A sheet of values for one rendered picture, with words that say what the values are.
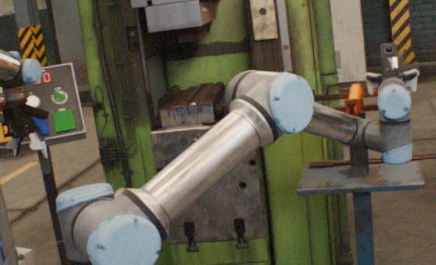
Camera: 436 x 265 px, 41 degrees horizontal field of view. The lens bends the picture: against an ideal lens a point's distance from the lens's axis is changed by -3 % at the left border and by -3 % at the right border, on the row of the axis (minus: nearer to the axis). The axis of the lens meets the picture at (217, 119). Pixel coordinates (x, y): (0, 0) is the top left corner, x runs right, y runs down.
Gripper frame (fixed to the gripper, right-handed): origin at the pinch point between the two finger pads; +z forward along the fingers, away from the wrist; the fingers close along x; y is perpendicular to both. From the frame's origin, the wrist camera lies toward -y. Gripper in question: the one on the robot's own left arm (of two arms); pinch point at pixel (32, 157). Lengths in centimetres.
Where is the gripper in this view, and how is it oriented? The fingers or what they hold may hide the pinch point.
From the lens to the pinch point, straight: 205.0
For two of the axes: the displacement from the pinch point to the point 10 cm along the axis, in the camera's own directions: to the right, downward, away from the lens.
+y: -4.8, 2.4, -8.4
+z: 1.3, 9.7, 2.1
